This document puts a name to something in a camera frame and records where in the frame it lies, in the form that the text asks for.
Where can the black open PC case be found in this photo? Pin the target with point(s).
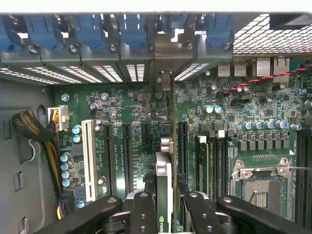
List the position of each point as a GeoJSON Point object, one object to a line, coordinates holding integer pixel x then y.
{"type": "Point", "coordinates": [26, 102]}

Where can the white expansion slot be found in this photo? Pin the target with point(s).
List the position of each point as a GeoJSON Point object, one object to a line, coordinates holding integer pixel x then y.
{"type": "Point", "coordinates": [89, 158]}

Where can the metal network port block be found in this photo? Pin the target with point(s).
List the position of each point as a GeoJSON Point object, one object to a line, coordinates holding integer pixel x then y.
{"type": "Point", "coordinates": [273, 67]}

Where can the green motherboard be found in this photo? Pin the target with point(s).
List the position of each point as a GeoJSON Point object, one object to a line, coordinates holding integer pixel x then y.
{"type": "Point", "coordinates": [136, 97]}

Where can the long black expansion slot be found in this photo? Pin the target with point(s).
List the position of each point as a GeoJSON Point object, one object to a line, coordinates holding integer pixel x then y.
{"type": "Point", "coordinates": [109, 158]}
{"type": "Point", "coordinates": [183, 146]}
{"type": "Point", "coordinates": [127, 158]}

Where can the installed RAM stick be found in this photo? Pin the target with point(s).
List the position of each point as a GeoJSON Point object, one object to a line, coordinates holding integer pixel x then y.
{"type": "Point", "coordinates": [202, 168]}

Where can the metal USB port block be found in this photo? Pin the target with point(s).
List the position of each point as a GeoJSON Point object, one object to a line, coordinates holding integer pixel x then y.
{"type": "Point", "coordinates": [231, 68]}

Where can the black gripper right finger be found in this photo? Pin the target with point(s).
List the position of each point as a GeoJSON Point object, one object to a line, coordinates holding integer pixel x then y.
{"type": "Point", "coordinates": [243, 214]}

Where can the short black expansion slot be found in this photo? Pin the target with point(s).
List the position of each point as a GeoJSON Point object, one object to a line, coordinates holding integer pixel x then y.
{"type": "Point", "coordinates": [146, 134]}

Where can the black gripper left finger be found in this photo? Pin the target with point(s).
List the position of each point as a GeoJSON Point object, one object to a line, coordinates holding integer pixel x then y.
{"type": "Point", "coordinates": [97, 214]}

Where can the locking lever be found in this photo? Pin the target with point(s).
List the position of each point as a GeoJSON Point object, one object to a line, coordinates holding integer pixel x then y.
{"type": "Point", "coordinates": [301, 168]}

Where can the empty black RAM slot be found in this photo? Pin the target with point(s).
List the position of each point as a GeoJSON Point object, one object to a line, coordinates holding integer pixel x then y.
{"type": "Point", "coordinates": [214, 168]}
{"type": "Point", "coordinates": [224, 168]}

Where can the white power connector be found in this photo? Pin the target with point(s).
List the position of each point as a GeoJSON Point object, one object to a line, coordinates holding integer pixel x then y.
{"type": "Point", "coordinates": [62, 119]}

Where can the CPU socket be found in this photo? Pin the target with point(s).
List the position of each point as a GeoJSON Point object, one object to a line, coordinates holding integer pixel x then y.
{"type": "Point", "coordinates": [263, 190]}

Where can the blue card retention clip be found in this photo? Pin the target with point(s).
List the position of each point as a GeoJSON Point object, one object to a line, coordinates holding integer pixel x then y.
{"type": "Point", "coordinates": [6, 34]}
{"type": "Point", "coordinates": [132, 31]}
{"type": "Point", "coordinates": [87, 31]}
{"type": "Point", "coordinates": [219, 30]}
{"type": "Point", "coordinates": [41, 31]}

